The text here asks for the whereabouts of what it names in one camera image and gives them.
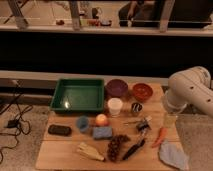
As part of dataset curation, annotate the red yellow apple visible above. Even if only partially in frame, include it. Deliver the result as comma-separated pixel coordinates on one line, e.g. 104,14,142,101
95,114,109,126

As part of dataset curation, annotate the grey blue cloth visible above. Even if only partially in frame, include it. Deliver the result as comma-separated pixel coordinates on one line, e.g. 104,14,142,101
158,140,189,171

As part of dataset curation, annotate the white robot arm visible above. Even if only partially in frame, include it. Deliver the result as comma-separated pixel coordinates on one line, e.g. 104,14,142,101
162,66,213,118

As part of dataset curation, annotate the black binder clip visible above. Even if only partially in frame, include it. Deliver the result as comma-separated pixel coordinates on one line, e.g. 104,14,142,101
136,120,150,132

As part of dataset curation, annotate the green plastic tray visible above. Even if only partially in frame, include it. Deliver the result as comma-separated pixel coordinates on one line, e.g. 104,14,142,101
50,78,105,113

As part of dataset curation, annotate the black handled brush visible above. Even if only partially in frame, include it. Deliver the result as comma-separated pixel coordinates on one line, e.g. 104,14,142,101
122,139,145,160

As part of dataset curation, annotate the blue plastic cup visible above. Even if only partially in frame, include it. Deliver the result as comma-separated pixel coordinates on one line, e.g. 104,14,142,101
76,116,89,133

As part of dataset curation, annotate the blue sponge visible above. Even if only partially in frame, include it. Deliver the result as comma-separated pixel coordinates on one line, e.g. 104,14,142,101
93,127,112,140

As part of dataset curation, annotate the purple bowl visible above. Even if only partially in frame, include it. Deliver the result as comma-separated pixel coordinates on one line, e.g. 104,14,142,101
105,79,128,97

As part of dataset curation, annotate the black power cable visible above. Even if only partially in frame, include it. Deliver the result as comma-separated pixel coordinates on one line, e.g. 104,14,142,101
0,80,34,164

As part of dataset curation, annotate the red bowl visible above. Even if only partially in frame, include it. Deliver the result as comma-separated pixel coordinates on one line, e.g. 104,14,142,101
132,83,153,102

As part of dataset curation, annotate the white plastic cup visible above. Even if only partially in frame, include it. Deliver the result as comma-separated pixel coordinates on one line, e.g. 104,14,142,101
107,98,123,117

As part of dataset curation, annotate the black rectangular case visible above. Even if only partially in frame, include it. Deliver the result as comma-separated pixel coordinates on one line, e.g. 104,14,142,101
48,125,71,136

